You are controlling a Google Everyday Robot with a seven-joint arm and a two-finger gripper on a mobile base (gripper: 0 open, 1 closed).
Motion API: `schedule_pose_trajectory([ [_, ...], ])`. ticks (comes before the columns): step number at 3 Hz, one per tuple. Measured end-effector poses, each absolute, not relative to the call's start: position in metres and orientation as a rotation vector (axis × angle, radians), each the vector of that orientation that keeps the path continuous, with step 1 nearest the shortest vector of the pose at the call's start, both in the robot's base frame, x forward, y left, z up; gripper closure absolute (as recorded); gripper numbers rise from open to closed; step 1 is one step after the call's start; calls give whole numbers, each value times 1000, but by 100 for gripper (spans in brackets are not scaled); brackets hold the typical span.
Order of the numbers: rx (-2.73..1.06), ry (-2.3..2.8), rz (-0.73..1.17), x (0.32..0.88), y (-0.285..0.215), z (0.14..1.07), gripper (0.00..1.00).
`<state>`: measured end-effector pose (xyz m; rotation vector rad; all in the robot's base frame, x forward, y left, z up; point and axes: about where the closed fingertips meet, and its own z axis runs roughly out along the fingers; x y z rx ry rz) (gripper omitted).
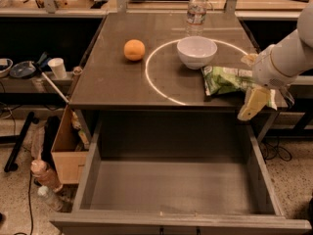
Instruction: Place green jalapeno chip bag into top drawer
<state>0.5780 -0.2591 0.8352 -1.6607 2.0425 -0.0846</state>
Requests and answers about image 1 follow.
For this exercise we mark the white paper cup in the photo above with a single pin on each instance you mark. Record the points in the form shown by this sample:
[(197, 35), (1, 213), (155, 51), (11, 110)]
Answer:
[(58, 68)]

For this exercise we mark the open grey top drawer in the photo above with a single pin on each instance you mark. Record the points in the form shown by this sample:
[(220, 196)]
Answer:
[(166, 174)]

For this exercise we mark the green jalapeno chip bag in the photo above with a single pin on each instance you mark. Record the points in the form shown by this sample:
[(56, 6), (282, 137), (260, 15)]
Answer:
[(221, 80)]

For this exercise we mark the brown plastic bottle on floor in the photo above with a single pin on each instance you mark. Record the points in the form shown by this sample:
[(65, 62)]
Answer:
[(45, 175)]

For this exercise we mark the white ceramic bowl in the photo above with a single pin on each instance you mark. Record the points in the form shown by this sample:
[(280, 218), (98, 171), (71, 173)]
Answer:
[(196, 52)]

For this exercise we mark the grey round dish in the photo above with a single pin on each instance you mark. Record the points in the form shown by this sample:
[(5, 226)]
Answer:
[(25, 69)]

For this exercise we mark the black shoe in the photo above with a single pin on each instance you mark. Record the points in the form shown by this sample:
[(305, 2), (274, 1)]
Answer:
[(310, 212)]

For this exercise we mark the small white side bowl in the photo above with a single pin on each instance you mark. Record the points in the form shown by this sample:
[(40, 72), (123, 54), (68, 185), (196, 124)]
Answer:
[(5, 66)]

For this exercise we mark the white plastic bottle on floor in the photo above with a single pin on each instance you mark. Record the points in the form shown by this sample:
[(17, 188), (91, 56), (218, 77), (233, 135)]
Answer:
[(50, 198)]

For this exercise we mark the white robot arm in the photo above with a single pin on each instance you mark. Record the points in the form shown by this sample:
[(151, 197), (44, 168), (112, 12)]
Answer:
[(278, 66)]

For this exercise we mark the clear plastic water bottle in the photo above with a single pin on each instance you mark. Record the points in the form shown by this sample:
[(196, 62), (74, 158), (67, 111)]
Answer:
[(195, 17)]

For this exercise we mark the orange fruit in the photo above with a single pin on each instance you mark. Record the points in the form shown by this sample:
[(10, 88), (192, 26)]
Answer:
[(134, 50)]

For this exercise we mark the cardboard box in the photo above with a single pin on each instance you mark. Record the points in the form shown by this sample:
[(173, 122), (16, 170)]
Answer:
[(70, 148)]

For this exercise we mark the white stick tool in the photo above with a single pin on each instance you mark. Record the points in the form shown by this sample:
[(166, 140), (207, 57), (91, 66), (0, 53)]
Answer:
[(42, 58)]

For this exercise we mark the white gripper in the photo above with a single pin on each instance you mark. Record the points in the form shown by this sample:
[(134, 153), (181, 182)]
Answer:
[(264, 70)]

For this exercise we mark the black pole on floor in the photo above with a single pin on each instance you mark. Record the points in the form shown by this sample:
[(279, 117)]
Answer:
[(11, 162)]

